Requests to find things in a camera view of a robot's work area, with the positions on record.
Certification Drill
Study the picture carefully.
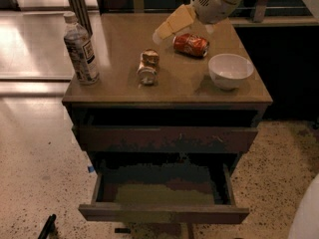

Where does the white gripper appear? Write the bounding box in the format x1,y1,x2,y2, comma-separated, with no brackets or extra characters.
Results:
153,0,239,44

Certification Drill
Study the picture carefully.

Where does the orange gold soda can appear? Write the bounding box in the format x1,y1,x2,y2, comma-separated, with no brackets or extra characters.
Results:
137,49,160,86

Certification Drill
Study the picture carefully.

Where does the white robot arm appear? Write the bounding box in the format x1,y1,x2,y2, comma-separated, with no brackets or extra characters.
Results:
194,0,319,239

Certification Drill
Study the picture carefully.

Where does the red crushed soda can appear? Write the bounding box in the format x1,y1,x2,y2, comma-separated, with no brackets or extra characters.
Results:
172,33,209,58

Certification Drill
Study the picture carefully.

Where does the grey drawer cabinet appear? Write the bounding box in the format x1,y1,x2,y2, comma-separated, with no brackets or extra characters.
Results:
61,12,273,231

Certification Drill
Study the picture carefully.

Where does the open middle drawer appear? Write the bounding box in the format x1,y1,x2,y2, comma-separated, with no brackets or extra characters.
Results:
79,163,249,224

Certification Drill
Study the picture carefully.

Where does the white ceramic bowl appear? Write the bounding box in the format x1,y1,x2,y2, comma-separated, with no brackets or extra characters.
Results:
208,54,254,91

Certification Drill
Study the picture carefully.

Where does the clear plastic water bottle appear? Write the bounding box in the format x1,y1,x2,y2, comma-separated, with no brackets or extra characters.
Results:
64,12,99,85

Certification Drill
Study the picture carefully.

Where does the blue tape piece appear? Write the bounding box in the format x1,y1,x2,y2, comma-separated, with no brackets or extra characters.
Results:
87,165,95,173

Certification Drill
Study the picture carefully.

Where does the small black floor marker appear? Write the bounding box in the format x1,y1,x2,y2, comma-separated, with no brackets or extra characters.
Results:
115,228,131,234

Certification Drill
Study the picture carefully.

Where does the black object on floor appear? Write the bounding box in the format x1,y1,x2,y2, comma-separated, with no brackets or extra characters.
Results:
38,214,56,239

